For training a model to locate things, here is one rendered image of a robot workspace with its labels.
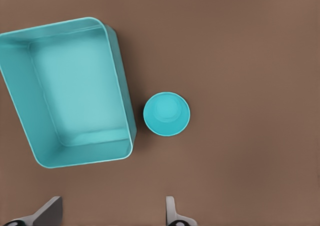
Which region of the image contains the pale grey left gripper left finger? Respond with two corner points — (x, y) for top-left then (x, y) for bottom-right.
(3, 195), (63, 226)

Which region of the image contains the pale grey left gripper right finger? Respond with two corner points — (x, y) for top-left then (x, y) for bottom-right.
(165, 195), (198, 226)

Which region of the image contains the teal cup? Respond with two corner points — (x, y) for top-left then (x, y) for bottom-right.
(142, 91), (191, 137)

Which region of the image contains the teal rectangular box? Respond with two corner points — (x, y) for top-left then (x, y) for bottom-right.
(0, 17), (138, 169)

